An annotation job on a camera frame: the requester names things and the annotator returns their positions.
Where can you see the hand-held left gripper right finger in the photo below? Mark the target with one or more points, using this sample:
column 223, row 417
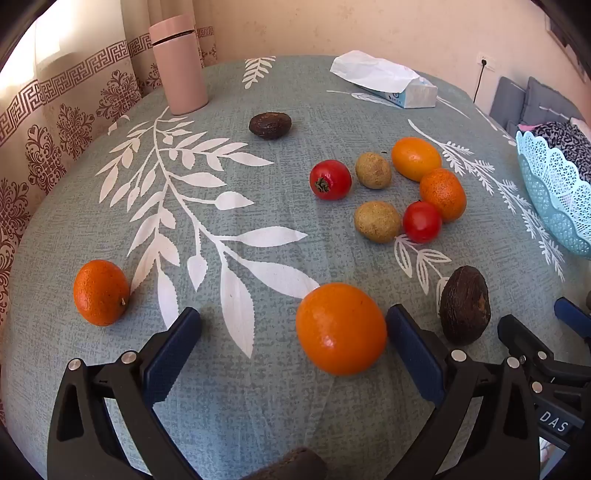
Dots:
column 415, row 355

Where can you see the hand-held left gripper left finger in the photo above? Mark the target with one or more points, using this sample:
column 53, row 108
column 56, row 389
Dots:
column 171, row 355

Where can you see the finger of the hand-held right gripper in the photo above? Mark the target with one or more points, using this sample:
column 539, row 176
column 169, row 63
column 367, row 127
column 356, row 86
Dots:
column 572, row 318
column 519, row 334

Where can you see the dark brown avocado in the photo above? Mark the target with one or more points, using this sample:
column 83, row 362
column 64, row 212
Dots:
column 270, row 125
column 464, row 304

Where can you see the large round orange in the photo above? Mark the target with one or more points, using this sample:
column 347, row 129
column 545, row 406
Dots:
column 340, row 327

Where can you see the small orange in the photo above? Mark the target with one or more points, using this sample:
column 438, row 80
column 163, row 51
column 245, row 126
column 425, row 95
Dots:
column 101, row 293

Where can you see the red tomato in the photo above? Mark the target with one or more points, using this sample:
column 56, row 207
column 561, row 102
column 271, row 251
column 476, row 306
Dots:
column 330, row 180
column 422, row 222

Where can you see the light blue lattice basket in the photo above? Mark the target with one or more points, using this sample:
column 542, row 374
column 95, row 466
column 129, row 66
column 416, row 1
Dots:
column 549, row 184

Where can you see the brown kiwi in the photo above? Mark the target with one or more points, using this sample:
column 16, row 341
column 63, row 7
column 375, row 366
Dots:
column 377, row 221
column 373, row 170

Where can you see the rough-skinned tangerine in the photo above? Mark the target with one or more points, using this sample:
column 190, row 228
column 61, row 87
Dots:
column 443, row 194

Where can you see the smooth yellow-orange citrus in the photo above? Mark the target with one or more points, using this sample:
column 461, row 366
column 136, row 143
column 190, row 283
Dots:
column 416, row 158

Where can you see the leopard print cloth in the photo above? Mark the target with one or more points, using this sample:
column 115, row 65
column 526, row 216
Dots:
column 572, row 141

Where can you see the pink blanket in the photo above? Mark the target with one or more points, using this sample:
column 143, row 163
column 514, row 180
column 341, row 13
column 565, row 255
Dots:
column 526, row 127

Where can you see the grey padded cushion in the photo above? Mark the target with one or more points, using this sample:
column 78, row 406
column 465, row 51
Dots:
column 549, row 99

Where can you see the blue tissue pack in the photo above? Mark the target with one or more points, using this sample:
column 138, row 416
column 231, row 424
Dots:
column 413, row 96

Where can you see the pink thermos bottle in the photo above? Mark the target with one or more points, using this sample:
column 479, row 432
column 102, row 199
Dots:
column 180, row 69

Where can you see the white tissue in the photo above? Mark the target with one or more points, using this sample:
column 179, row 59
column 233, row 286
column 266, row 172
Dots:
column 369, row 69

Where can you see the white wall socket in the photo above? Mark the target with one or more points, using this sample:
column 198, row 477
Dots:
column 485, row 61

